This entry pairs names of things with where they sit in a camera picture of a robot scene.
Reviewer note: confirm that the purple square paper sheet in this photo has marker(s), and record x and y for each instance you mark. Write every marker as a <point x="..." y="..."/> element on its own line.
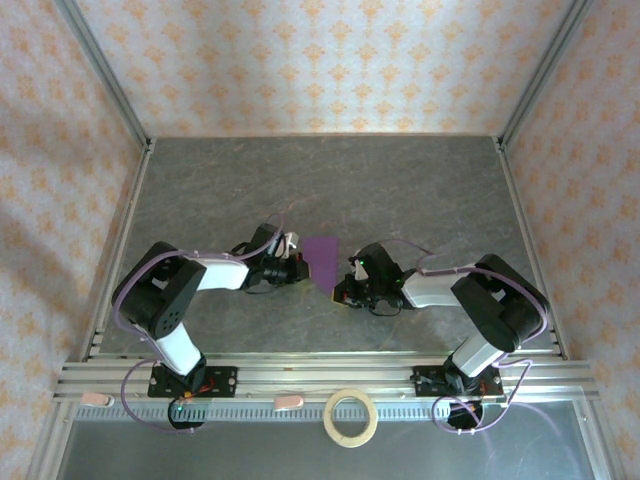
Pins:
<point x="322" y="260"/>

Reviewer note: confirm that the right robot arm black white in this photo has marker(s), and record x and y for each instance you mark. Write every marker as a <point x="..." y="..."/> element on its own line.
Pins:
<point x="500" y="305"/>

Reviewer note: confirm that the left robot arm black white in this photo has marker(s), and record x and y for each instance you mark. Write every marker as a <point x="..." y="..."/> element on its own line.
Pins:
<point x="220" y="275"/>

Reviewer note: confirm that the grey metal sheet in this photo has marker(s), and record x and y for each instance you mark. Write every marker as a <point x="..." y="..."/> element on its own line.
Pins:
<point x="250" y="455"/>

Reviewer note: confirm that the pink white clip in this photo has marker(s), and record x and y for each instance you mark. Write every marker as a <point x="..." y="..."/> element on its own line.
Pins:
<point x="95" y="398"/>
<point x="287" y="402"/>

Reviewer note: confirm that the beige tape roll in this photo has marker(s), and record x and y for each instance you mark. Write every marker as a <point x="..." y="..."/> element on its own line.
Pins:
<point x="328" y="418"/>

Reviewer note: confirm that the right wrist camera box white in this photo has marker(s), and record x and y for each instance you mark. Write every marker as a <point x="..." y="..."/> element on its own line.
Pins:
<point x="359" y="272"/>

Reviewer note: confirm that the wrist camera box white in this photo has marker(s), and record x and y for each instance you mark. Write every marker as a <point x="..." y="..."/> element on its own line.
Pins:
<point x="291" y="242"/>
<point x="359" y="272"/>

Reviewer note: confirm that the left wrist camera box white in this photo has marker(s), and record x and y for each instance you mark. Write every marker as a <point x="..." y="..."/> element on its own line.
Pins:
<point x="291" y="242"/>

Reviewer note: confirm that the aluminium mounting rail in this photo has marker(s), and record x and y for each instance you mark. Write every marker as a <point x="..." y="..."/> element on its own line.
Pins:
<point x="325" y="372"/>

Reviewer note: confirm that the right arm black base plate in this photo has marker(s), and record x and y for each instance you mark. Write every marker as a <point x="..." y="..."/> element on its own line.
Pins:
<point x="425" y="385"/>

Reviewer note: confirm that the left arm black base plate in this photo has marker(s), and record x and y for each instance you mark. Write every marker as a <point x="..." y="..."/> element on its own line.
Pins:
<point x="225" y="382"/>

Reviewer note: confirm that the aluminium table side rail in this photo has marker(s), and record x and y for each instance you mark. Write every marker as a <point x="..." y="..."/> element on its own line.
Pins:
<point x="131" y="210"/>
<point x="519" y="210"/>

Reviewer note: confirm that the aluminium lower frame bar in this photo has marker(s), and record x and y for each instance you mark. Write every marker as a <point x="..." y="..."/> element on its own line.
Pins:
<point x="50" y="440"/>
<point x="597" y="440"/>

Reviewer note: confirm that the aluminium corner post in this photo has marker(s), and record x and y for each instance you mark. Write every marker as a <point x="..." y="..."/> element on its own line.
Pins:
<point x="543" y="70"/>
<point x="105" y="70"/>

